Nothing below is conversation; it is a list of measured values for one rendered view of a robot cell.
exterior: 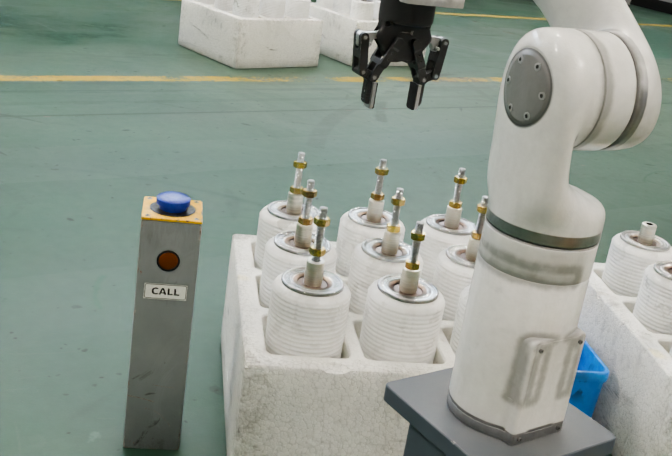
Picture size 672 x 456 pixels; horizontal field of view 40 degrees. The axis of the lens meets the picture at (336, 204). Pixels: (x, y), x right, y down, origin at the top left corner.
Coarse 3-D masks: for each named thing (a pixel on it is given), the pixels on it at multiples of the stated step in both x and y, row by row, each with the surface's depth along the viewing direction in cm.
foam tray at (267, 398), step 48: (240, 240) 139; (240, 288) 124; (240, 336) 114; (240, 384) 109; (288, 384) 107; (336, 384) 108; (384, 384) 109; (240, 432) 108; (288, 432) 109; (336, 432) 110; (384, 432) 111
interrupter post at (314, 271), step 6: (306, 264) 110; (312, 264) 110; (318, 264) 110; (324, 264) 110; (306, 270) 110; (312, 270) 110; (318, 270) 110; (306, 276) 110; (312, 276) 110; (318, 276) 110; (306, 282) 111; (312, 282) 110; (318, 282) 111
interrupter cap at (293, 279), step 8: (288, 272) 113; (296, 272) 113; (304, 272) 113; (328, 272) 114; (288, 280) 111; (296, 280) 111; (328, 280) 112; (336, 280) 113; (288, 288) 109; (296, 288) 108; (304, 288) 109; (312, 288) 110; (320, 288) 110; (328, 288) 110; (336, 288) 110; (312, 296) 108; (320, 296) 108; (328, 296) 109
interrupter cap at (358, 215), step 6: (354, 210) 137; (360, 210) 137; (366, 210) 138; (384, 210) 138; (348, 216) 135; (354, 216) 135; (360, 216) 135; (384, 216) 137; (390, 216) 137; (360, 222) 132; (366, 222) 133; (372, 222) 133; (378, 222) 134; (384, 222) 134; (378, 228) 132; (384, 228) 132
